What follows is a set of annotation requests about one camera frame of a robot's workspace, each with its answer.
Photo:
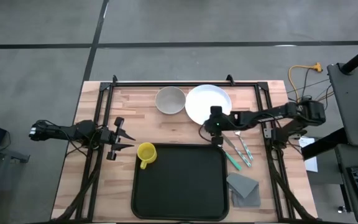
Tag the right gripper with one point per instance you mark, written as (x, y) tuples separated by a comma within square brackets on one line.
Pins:
[(217, 124)]

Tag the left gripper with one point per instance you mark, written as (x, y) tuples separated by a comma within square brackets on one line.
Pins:
[(109, 137)]

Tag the yellow mug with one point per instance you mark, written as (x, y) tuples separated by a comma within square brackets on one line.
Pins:
[(146, 152)]

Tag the white plate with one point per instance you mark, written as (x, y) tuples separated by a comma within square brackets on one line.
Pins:
[(202, 101)]

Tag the grey cloth napkin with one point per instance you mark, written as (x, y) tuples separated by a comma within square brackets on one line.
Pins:
[(244, 189)]

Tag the beige bowl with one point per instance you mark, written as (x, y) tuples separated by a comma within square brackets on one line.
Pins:
[(170, 100)]

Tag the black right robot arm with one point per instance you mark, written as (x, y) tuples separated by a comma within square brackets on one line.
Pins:
[(275, 115)]

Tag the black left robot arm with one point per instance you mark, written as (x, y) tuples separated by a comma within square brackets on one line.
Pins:
[(79, 130)]

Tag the black serving tray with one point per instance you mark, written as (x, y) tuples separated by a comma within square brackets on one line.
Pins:
[(179, 183)]

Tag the white paper sheet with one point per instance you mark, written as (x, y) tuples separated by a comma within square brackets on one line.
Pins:
[(311, 161)]

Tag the grey metal shelf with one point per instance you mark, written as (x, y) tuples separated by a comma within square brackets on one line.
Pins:
[(11, 154)]

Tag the black metal table frame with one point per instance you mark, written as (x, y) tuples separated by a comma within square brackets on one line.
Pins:
[(182, 84)]

